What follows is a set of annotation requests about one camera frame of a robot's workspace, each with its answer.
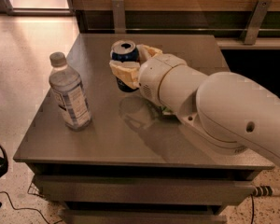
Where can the left metal wall bracket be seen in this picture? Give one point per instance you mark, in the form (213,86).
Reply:
(119,21)

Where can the green chip bag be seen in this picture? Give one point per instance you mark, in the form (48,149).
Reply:
(167,111)

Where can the right metal wall bracket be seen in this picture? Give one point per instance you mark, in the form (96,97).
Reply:
(250,33)

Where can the striped cable connector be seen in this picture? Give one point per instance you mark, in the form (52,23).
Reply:
(266,191)

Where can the upper grey drawer front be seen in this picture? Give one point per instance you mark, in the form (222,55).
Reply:
(142,190)

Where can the grey drawer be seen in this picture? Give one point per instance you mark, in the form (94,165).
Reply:
(142,190)
(117,217)

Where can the metal wall bracket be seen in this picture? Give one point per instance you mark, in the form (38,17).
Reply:
(119,21)
(250,33)

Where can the clear plastic water bottle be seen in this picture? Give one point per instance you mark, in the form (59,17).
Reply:
(67,88)

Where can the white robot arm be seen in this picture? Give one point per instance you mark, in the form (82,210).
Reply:
(224,108)

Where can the lower grey drawer front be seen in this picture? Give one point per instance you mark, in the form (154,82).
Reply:
(117,217)

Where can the blue pepsi can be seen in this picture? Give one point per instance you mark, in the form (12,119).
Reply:
(124,51)

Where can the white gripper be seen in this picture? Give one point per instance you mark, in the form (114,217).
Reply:
(153,77)

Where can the grey drawer cabinet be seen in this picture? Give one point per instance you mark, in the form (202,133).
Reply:
(128,137)

